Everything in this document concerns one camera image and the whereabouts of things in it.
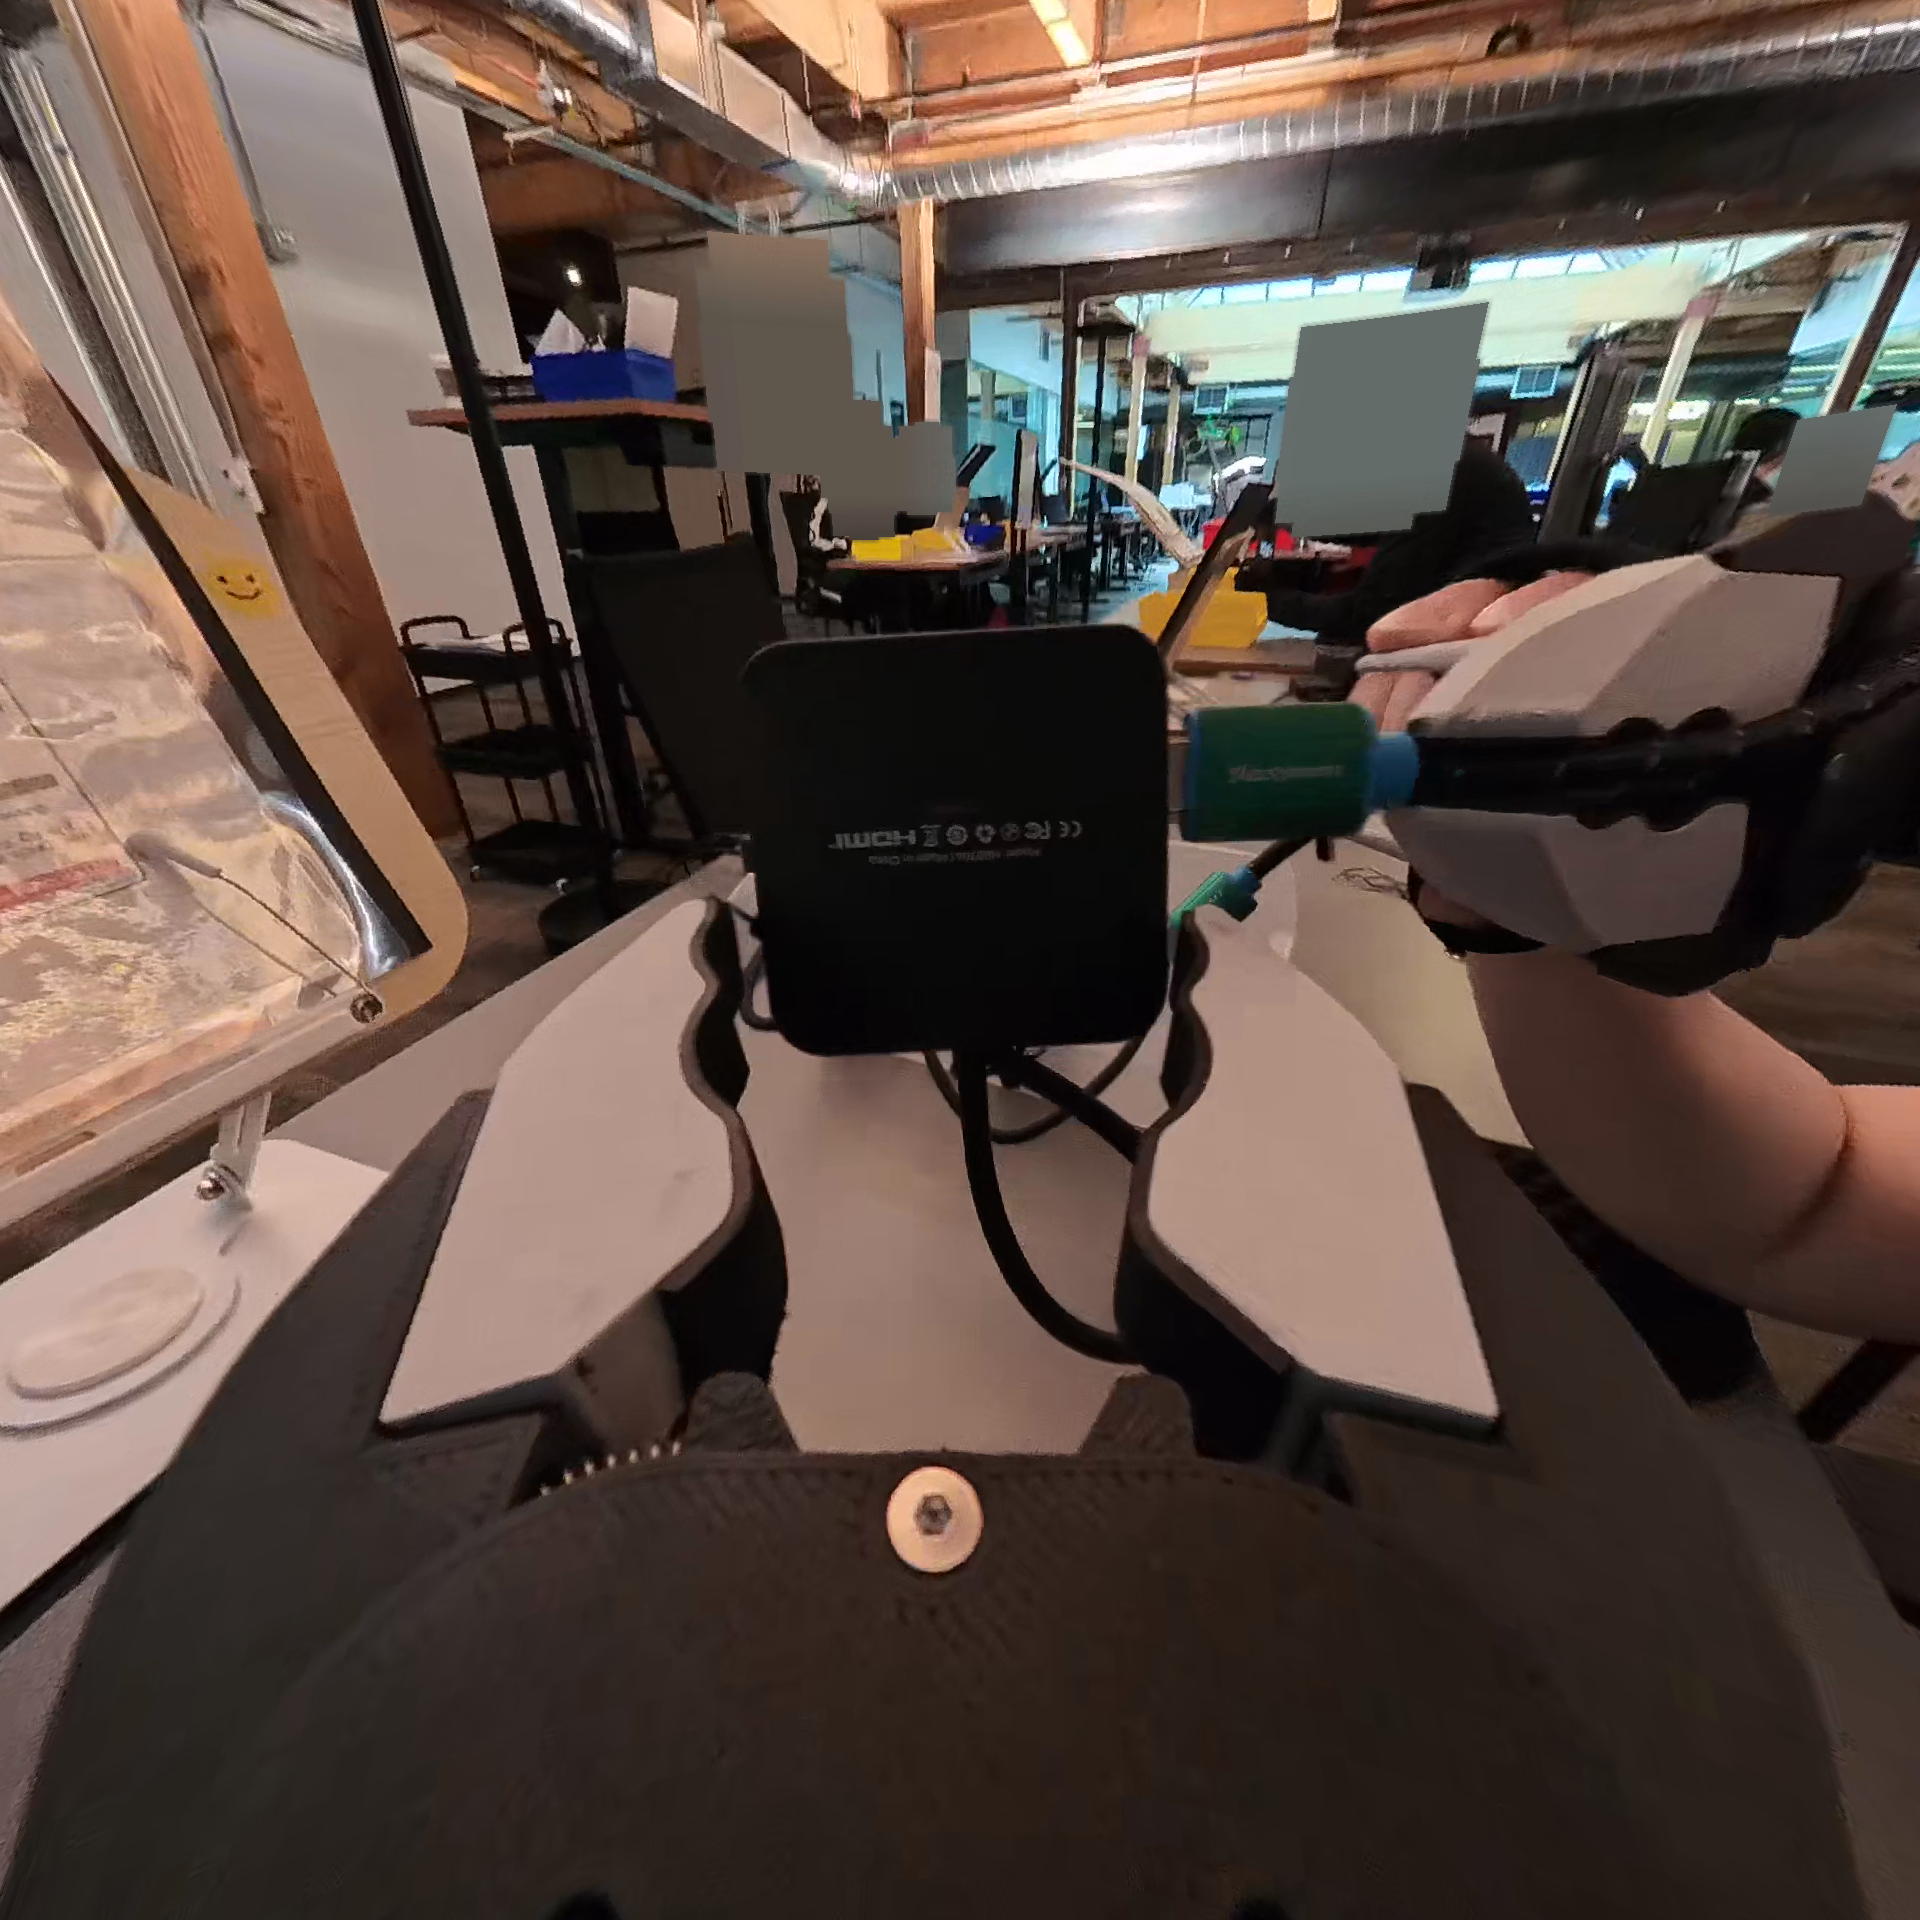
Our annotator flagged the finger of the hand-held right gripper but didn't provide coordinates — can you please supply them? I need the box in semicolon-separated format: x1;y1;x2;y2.
1376;796;1757;954
1416;550;1848;753

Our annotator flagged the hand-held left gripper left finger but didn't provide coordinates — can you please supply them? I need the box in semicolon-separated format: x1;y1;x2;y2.
377;895;754;1427

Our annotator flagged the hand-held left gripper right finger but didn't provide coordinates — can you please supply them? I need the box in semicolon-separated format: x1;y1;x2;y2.
1122;919;1501;1423

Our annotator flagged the black hdmi switch box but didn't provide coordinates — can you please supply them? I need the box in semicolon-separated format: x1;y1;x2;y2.
746;622;1172;1058

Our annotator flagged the person's right forearm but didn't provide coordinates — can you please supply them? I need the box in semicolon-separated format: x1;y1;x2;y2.
1464;937;1920;1339

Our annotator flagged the person's right hand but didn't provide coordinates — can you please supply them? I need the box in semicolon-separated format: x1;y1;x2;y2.
1353;574;1568;737

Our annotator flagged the white sign stand base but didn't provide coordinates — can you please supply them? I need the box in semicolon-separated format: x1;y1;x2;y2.
0;1101;395;1614

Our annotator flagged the black utility cart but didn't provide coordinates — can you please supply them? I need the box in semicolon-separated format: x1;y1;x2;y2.
397;613;619;886

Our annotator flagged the yellow storage bin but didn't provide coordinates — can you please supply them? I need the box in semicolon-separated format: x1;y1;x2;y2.
1137;575;1274;651

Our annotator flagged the black chair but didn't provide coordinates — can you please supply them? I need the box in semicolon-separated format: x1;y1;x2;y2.
568;533;788;863

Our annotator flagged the wooden sign board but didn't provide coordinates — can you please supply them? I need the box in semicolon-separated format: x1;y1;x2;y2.
0;285;470;1203

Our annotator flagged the wooden top standing desk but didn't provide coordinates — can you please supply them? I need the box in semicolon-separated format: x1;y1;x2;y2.
408;394;723;634

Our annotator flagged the blue tissue box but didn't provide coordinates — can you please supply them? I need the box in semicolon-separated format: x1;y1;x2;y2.
528;293;681;405

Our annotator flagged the black pole stand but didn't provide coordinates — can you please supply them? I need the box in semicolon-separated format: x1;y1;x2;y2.
349;0;706;954

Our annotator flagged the thick black cable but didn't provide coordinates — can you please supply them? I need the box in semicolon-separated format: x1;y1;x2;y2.
950;1050;1150;1364

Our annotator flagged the green-tipped black cable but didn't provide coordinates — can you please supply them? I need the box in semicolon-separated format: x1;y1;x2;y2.
1168;831;1338;932

